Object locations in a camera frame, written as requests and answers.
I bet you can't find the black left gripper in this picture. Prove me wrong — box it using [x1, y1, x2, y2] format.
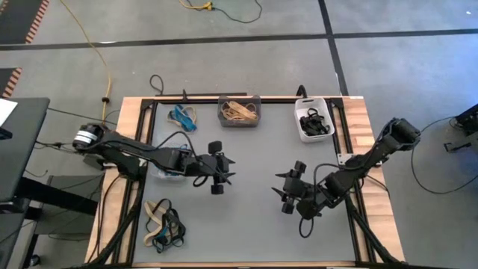
[182, 140, 237, 195]

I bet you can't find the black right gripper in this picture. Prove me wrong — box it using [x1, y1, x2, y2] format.
[271, 160, 322, 220]

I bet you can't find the tan rubber band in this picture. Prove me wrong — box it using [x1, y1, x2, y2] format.
[222, 106, 258, 123]
[223, 100, 258, 117]
[143, 223, 167, 247]
[220, 101, 247, 121]
[143, 200, 169, 226]
[231, 100, 259, 121]
[167, 106, 198, 128]

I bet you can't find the wide blue rubber band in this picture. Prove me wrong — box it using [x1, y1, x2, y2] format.
[172, 104, 198, 134]

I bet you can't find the grey translucent basket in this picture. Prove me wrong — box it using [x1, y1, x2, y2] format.
[217, 95, 262, 129]

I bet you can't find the white plastic basket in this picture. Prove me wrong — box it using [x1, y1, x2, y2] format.
[294, 96, 336, 143]

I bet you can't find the clear plastic basket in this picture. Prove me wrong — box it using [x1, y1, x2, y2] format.
[149, 140, 188, 183]

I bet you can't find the black equipment stand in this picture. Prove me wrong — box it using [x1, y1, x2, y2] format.
[443, 103, 478, 153]

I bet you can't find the black desk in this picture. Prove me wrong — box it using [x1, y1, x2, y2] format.
[0, 97, 51, 202]

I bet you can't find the white paper sheet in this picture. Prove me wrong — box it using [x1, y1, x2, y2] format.
[0, 99, 19, 127]

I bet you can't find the black orange-striped floor mat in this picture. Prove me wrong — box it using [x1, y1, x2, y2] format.
[0, 0, 51, 45]
[0, 67, 23, 99]

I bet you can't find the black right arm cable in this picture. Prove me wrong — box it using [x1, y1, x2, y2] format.
[298, 162, 341, 239]

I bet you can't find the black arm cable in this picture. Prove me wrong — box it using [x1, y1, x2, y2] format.
[164, 130, 233, 188]
[298, 162, 341, 239]

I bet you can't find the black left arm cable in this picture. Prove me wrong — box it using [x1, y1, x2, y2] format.
[164, 130, 233, 188]

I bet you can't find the black aluminium table frame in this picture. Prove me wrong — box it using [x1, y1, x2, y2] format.
[85, 88, 406, 269]

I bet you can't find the black looped cable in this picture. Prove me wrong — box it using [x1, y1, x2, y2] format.
[149, 73, 166, 96]

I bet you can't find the black floor cable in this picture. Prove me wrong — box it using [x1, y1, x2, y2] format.
[211, 0, 263, 24]
[410, 116, 478, 195]

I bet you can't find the yellow extension cable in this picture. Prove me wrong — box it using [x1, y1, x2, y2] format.
[59, 0, 113, 135]

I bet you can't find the yellow plug cable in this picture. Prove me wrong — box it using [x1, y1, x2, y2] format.
[179, 0, 214, 11]

